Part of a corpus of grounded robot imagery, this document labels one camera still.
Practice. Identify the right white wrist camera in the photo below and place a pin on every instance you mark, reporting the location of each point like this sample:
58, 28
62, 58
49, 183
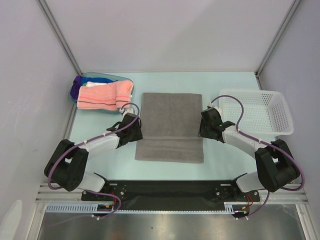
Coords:
215, 107

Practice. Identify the pink striped towel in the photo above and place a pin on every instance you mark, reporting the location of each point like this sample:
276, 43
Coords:
110, 96

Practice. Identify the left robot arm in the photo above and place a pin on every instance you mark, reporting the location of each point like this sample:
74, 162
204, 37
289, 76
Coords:
66, 168

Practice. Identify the translucent blue towel tray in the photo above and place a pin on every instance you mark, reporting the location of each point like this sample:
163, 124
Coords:
110, 76

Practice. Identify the white perforated plastic basket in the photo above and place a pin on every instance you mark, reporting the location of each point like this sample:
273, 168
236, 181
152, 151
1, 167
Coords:
266, 113

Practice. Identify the purple towel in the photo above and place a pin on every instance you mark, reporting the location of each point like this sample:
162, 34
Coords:
75, 89

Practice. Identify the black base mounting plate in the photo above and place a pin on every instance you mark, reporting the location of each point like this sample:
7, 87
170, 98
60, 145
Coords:
173, 195

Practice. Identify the blue towel in tray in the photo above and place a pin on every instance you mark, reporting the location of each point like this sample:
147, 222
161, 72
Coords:
100, 80

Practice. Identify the slotted white cable duct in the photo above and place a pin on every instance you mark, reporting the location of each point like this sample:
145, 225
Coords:
95, 208

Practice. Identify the grey terry towel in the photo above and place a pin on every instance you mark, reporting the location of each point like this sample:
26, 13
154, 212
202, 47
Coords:
170, 128

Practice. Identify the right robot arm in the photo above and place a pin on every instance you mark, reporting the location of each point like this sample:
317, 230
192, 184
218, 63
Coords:
275, 167

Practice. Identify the white towel in tray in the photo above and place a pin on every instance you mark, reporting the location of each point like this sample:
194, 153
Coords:
90, 84

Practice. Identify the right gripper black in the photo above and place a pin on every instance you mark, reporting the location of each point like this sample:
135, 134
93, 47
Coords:
204, 127

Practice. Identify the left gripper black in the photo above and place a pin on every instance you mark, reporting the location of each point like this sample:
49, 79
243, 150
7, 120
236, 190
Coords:
138, 135

